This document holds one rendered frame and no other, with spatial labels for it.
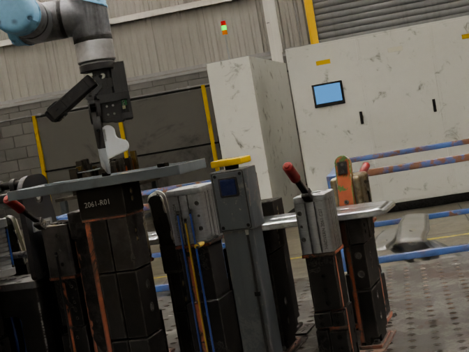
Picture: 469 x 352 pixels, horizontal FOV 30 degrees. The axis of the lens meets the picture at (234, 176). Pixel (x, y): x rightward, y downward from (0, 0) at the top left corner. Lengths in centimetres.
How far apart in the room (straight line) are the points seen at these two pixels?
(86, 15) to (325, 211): 59
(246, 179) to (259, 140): 835
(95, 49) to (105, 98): 9
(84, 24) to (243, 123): 830
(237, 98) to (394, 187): 203
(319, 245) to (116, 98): 49
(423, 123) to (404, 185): 72
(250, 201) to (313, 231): 19
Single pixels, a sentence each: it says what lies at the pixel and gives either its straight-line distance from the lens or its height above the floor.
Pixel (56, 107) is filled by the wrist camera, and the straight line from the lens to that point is 172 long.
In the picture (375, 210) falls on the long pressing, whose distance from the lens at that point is 182.
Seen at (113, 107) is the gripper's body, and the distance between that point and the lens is 171.
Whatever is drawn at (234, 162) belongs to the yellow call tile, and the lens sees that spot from 158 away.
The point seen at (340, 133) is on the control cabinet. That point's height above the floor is 97.
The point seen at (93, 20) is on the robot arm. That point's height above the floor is 146.
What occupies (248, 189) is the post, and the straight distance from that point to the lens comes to 158.
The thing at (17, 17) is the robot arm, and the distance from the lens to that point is 159.
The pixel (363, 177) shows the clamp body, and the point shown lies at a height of 105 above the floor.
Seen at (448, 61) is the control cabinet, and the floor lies 154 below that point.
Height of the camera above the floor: 121
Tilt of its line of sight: 3 degrees down
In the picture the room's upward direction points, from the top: 10 degrees counter-clockwise
